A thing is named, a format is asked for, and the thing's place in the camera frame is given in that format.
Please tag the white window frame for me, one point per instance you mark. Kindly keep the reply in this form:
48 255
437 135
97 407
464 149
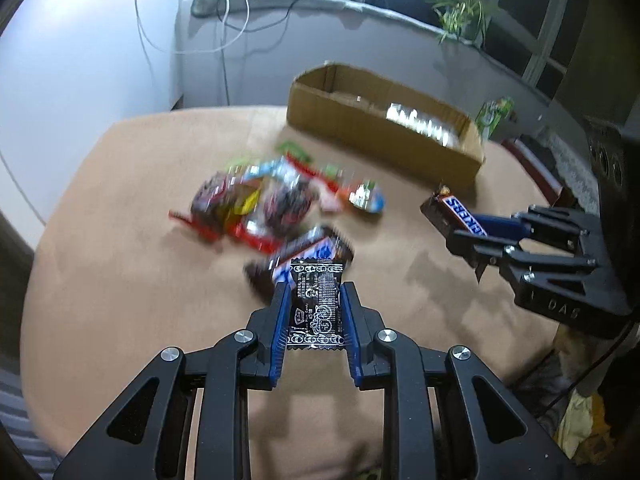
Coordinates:
555 20

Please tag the chocolate bar blue white label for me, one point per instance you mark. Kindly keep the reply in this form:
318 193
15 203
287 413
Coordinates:
300 255

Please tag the shiny silver packets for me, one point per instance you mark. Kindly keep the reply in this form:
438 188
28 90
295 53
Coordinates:
425 122

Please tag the green printed carton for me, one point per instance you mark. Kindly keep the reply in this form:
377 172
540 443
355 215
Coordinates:
495 117

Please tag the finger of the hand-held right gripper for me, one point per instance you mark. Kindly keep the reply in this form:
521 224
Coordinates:
470 246
500 226

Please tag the striped fabric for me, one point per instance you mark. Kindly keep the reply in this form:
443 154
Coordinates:
22 410

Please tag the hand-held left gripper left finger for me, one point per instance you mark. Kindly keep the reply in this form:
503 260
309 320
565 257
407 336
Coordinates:
279 332

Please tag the potted green plant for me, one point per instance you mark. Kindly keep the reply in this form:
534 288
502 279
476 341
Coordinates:
460 10

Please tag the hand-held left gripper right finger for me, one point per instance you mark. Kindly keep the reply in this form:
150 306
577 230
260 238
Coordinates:
352 332

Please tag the cardboard box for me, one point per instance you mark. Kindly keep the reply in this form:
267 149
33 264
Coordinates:
370 135

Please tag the beige blanket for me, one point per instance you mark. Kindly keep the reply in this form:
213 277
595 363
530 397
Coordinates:
150 310

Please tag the yellow cloth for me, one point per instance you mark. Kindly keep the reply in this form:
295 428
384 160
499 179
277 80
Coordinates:
585 425

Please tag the brown chocolate bar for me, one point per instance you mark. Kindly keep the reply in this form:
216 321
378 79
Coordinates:
450 210

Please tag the small dark cake packet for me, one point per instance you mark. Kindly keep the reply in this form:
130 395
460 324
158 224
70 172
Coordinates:
287 207

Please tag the green red candy packet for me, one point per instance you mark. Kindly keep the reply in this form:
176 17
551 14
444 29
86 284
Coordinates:
334 177

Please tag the black patterned snack packet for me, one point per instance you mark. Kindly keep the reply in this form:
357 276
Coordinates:
316 305

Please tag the light blue candy packet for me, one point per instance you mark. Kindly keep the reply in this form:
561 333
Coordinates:
272 170

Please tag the large dark cake packet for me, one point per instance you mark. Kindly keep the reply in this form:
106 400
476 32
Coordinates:
220 205

